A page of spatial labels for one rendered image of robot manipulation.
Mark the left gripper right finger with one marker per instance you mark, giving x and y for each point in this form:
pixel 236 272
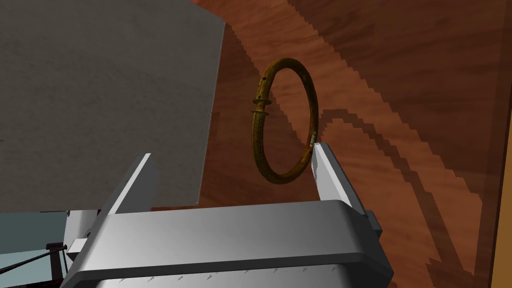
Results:
pixel 334 180

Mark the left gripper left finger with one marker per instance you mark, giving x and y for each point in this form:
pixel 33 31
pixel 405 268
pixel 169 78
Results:
pixel 134 186

